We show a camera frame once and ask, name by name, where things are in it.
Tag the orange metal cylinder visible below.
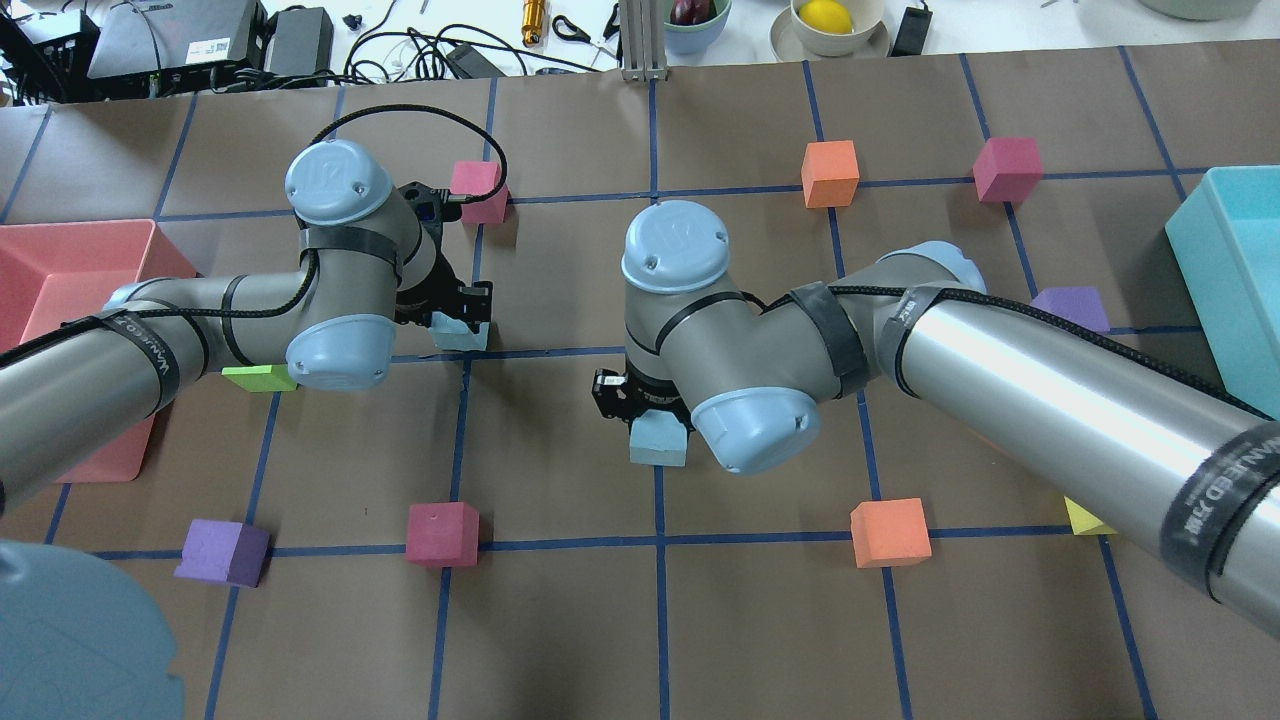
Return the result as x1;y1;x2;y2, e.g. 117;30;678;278
521;0;548;47

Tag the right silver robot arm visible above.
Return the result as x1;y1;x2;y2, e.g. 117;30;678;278
591;200;1279;635

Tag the green foam block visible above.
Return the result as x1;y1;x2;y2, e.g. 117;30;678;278
221;364;298;393

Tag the bowl with dark fruit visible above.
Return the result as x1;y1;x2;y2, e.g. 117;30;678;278
660;1;733;55

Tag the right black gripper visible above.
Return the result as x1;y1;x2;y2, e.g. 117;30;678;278
591;368;692;429

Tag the yellow foam block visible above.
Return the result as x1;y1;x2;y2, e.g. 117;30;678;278
1062;497;1117;536

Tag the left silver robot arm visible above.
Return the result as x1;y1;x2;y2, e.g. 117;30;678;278
1;140;489;510

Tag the bowl with yellow lemon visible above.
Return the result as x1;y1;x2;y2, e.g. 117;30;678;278
771;1;890;61

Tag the dark pink foam block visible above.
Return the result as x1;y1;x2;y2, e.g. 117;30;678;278
449;161;509;225
404;501;481;569
972;136;1044;202

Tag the cyan plastic bin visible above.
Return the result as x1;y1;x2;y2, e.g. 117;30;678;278
1165;165;1279;416

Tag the black power adapter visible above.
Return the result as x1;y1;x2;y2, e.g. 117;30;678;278
264;6;334;77

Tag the black braided cable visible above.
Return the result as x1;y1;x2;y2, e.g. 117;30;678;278
310;105;508;208

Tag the pink plastic bin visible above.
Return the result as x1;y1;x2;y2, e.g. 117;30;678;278
3;219;197;500

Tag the light blue foam block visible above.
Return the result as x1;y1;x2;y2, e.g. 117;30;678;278
628;410;691;468

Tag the aluminium frame post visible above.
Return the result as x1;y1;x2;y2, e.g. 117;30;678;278
618;0;669;82

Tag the orange foam block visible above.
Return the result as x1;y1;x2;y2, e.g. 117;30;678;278
850;498;933;569
801;138;861;209

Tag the purple foam block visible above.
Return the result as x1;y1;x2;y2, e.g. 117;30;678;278
1030;286;1112;334
174;518;270;588

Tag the black electronics box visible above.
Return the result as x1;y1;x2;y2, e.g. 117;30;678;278
87;1;268;99

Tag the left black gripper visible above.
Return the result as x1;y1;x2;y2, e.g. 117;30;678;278
394;182;494;333

